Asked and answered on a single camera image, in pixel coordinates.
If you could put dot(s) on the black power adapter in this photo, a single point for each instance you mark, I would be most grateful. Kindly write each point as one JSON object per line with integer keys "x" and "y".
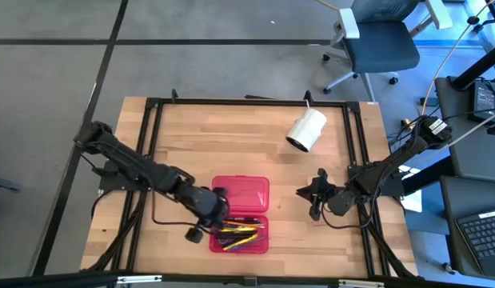
{"x": 483, "y": 100}

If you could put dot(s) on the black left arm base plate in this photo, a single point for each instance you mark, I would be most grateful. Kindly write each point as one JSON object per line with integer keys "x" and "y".
{"x": 111, "y": 186}

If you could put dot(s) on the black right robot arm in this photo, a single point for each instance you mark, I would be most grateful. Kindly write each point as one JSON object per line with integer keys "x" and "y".
{"x": 391, "y": 164}

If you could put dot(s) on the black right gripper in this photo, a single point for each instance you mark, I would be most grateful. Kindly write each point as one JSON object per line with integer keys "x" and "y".
{"x": 329, "y": 196}

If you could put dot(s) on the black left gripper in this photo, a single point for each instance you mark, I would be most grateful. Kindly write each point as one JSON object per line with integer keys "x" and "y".
{"x": 211, "y": 208}

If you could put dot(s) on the white cylindrical camera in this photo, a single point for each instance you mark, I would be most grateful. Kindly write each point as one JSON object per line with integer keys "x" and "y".
{"x": 309, "y": 126}

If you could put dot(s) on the silver frame bracket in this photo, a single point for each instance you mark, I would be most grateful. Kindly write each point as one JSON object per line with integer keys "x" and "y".
{"x": 361, "y": 284}
{"x": 139, "y": 279}

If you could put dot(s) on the black desk leg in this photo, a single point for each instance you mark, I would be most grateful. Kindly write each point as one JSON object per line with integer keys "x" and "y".
{"x": 477, "y": 68}

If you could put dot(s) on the dark grey desk top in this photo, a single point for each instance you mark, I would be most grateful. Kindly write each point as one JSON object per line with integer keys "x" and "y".
{"x": 471, "y": 160}
{"x": 455, "y": 196}

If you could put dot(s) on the black chair base with casters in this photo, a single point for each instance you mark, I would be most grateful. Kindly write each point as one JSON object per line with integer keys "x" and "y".
{"x": 473, "y": 19}

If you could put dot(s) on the black desk crossbar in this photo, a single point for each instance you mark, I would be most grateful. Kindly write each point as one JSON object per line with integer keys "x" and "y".
{"x": 435, "y": 172}

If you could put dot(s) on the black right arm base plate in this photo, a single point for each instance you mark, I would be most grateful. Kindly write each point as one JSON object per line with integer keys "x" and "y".
{"x": 395, "y": 187}

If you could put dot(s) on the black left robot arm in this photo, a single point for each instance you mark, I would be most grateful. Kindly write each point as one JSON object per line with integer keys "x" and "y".
{"x": 131, "y": 164}

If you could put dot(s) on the black laptop keyboard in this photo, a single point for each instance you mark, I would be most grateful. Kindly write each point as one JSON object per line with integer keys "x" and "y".
{"x": 485, "y": 236}

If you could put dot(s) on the white paper sheet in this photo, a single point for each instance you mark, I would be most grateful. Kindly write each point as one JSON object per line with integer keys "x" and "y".
{"x": 414, "y": 202}

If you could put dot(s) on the red plastic pencil box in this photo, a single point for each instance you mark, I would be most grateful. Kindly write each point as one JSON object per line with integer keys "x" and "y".
{"x": 247, "y": 196}

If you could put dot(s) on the grey and white office chair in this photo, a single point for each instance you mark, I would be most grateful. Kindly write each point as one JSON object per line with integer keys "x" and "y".
{"x": 381, "y": 48}

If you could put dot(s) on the black aluminium table frame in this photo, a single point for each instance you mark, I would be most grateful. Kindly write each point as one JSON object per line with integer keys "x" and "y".
{"x": 251, "y": 102}

